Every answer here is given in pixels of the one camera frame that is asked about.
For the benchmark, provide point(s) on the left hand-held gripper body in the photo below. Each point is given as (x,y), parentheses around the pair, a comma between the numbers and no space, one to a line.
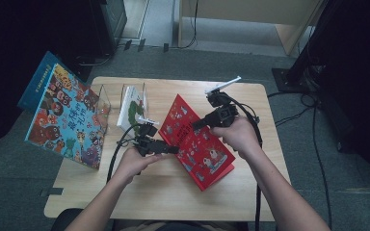
(146,141)

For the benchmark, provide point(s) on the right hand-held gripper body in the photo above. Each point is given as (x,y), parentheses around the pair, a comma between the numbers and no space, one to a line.
(224,114)

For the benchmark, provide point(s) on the red picture book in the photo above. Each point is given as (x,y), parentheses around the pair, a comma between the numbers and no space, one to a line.
(202,150)

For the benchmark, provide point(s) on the white caterpillar picture book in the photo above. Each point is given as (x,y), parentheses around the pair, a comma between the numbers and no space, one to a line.
(131,110)

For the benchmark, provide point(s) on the clear acrylic book rack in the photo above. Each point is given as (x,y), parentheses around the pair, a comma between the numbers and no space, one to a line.
(114,118)

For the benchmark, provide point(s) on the light blue animals picture book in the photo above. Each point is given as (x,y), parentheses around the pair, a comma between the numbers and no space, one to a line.
(67,128)

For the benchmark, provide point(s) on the dark blue monster picture book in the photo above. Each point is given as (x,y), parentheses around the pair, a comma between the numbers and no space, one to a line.
(35,86)

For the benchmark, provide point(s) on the person's left hand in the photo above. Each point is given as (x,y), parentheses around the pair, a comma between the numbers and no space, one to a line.
(133,165)

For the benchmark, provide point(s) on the person's right hand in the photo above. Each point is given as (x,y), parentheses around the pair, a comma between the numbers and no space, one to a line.
(242,136)

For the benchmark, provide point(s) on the black metal stand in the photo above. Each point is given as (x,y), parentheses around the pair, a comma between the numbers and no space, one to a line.
(289,80)

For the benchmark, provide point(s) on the black stand base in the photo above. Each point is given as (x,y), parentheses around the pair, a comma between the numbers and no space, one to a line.
(83,72)

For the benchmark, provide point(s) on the grey tape strip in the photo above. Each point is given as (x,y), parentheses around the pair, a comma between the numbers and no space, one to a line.
(51,192)

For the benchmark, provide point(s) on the beige wooden cabinet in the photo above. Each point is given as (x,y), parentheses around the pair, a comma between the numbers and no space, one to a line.
(253,9)

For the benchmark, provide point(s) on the black chair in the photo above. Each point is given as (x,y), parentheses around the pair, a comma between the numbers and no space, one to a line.
(62,219)

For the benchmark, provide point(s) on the black equipment cabinet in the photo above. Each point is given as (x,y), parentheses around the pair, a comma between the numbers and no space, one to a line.
(109,25)

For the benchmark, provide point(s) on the dark curtain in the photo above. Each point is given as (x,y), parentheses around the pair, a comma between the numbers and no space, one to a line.
(6,48)
(359,80)

